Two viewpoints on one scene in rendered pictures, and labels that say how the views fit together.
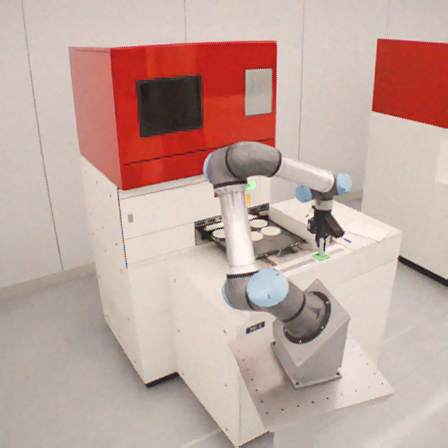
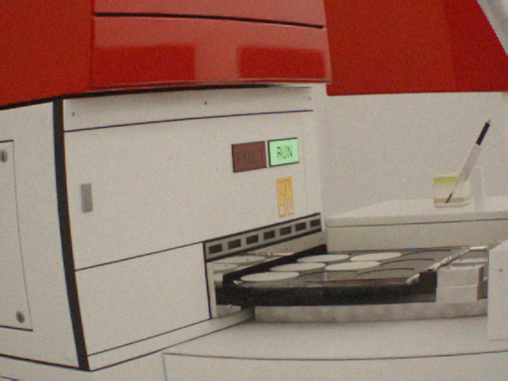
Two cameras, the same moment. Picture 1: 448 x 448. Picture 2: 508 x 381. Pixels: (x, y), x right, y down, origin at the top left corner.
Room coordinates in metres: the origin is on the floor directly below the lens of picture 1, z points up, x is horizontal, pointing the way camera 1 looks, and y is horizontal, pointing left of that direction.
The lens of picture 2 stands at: (0.28, 1.05, 1.17)
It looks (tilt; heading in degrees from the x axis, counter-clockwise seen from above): 4 degrees down; 330
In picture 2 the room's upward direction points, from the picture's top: 4 degrees counter-clockwise
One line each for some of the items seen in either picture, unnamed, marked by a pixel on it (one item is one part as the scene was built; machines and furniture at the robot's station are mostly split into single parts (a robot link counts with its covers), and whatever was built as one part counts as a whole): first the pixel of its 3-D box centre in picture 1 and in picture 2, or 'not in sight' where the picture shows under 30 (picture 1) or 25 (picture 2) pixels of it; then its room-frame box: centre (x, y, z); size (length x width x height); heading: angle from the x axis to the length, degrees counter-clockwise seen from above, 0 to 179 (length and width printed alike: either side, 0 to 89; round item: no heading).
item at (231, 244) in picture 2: (233, 215); (268, 235); (2.09, -0.03, 0.96); 0.44 x 0.01 x 0.02; 121
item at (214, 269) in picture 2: (233, 226); (273, 271); (2.09, -0.04, 0.89); 0.44 x 0.02 x 0.10; 121
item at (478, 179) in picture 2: not in sight; (471, 176); (1.95, -0.42, 1.03); 0.06 x 0.04 x 0.13; 31
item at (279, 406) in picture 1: (303, 376); not in sight; (1.15, -0.26, 0.75); 0.45 x 0.44 x 0.13; 15
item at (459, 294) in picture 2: (288, 263); (484, 276); (1.75, -0.28, 0.87); 0.36 x 0.08 x 0.03; 121
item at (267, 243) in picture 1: (252, 236); (352, 267); (1.97, -0.13, 0.90); 0.34 x 0.34 x 0.01; 31
